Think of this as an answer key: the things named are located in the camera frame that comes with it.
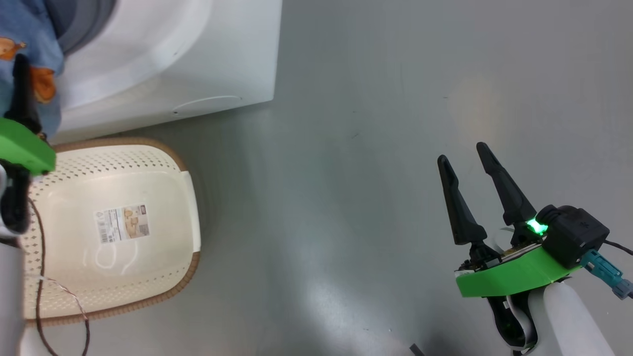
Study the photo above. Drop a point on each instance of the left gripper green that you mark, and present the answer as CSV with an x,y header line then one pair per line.
x,y
24,146

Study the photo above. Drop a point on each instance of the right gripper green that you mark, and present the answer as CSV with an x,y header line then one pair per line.
x,y
514,274

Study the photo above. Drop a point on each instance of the blue garment with orange print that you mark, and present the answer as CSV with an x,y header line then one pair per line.
x,y
29,29

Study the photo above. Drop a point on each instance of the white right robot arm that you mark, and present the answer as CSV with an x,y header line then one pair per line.
x,y
568,321

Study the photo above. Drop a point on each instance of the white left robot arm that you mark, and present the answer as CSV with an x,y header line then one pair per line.
x,y
10,296

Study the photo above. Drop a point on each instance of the paper label in basket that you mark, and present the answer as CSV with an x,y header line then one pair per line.
x,y
122,223

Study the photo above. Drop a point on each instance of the white washing machine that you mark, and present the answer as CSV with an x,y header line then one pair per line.
x,y
198,59

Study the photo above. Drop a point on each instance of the cream perforated laundry basket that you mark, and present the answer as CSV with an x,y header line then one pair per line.
x,y
148,272

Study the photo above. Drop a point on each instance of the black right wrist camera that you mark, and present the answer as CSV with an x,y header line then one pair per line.
x,y
573,235

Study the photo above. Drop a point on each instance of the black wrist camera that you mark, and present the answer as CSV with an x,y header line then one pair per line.
x,y
573,235
15,198

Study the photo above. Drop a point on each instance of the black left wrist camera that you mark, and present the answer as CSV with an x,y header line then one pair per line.
x,y
15,198

